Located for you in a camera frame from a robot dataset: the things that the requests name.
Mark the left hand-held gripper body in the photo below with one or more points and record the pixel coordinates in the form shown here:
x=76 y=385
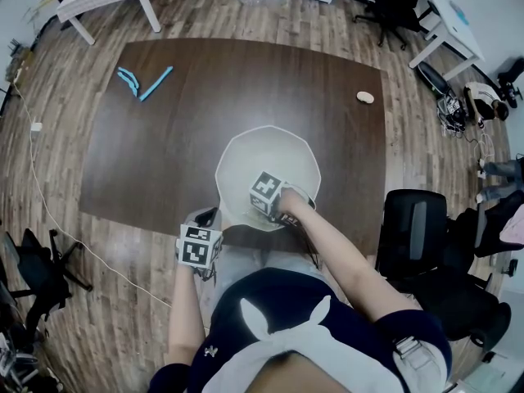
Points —
x=195 y=252

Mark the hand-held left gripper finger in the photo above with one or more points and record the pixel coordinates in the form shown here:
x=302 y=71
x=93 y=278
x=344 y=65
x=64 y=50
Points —
x=193 y=218
x=217 y=221

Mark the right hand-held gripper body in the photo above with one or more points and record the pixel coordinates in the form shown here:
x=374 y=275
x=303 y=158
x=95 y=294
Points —
x=266 y=192

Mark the person's left forearm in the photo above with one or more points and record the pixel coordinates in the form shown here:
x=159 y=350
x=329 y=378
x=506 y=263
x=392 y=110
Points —
x=186 y=317

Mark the person's right forearm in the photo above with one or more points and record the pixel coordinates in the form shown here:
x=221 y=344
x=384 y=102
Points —
x=352 y=264

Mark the grey shorts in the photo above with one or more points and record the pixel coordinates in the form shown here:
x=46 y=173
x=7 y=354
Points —
x=237 y=268

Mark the navy and white shirt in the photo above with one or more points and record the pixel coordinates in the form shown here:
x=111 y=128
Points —
x=282 y=297

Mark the small beige round object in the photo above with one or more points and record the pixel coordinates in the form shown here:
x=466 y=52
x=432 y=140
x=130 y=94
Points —
x=365 y=97

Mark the blue straight stick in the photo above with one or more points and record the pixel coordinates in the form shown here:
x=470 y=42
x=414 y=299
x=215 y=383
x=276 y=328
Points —
x=155 y=83

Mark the blue curved strip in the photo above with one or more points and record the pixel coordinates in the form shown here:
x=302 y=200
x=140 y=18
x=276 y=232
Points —
x=132 y=76
x=127 y=82

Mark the white power adapter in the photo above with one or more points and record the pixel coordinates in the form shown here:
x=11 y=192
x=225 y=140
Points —
x=36 y=127

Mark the black oval case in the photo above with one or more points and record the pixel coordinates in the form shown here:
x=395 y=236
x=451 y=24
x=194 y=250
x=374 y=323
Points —
x=434 y=79

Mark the white desk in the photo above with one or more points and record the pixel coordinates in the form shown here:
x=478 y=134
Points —
x=454 y=35

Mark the pink garment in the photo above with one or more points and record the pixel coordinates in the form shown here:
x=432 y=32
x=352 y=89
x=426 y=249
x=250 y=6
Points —
x=513 y=225

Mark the light blue item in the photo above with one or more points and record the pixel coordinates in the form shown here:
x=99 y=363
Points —
x=459 y=13

